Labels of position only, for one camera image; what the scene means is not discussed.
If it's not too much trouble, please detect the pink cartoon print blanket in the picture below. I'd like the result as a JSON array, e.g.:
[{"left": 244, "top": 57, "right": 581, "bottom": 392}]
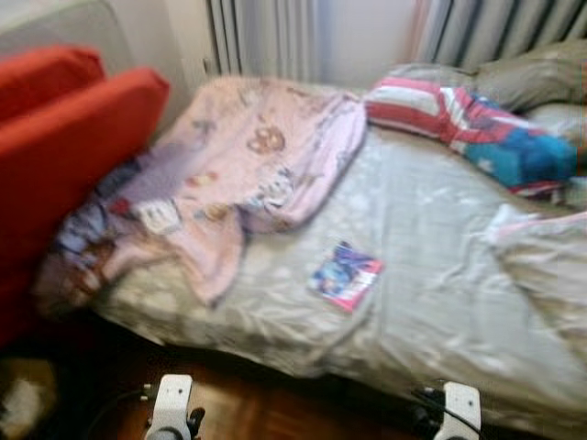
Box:
[{"left": 32, "top": 75, "right": 368, "bottom": 317}]

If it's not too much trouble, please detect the red sofa cushion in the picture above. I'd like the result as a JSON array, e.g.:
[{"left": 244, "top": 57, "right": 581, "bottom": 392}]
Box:
[
  {"left": 0, "top": 66, "right": 172, "bottom": 349},
  {"left": 0, "top": 46, "right": 106, "bottom": 125}
]

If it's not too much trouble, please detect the dark patterned cloth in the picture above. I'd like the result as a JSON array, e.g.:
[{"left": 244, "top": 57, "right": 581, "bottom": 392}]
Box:
[{"left": 37, "top": 165, "right": 134, "bottom": 313}]

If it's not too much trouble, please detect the grey striped curtain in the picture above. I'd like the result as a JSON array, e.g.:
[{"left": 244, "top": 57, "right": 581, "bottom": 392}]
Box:
[
  {"left": 417, "top": 0, "right": 587, "bottom": 70},
  {"left": 206, "top": 0, "right": 317, "bottom": 83}
]

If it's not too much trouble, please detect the colourful comic book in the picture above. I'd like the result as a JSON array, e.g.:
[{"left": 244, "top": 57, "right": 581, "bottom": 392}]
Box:
[{"left": 307, "top": 241, "right": 386, "bottom": 314}]

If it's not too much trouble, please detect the grey upholstered backrest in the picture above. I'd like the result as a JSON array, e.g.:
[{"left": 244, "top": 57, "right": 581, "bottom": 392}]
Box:
[{"left": 0, "top": 0, "right": 134, "bottom": 74}]

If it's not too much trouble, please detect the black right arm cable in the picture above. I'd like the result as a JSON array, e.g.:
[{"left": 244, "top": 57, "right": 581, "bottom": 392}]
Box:
[{"left": 413, "top": 390, "right": 478, "bottom": 432}]

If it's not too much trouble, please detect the grey floral bedsheet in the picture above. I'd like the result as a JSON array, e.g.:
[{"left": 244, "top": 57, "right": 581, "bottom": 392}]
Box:
[{"left": 92, "top": 64, "right": 587, "bottom": 440}]

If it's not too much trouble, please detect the red white blue bolster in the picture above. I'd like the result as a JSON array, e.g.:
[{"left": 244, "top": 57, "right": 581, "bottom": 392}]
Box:
[{"left": 365, "top": 76, "right": 579, "bottom": 198}]

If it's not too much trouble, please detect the grey floral duvet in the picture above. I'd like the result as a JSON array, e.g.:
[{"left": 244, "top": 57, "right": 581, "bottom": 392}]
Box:
[{"left": 486, "top": 206, "right": 587, "bottom": 358}]

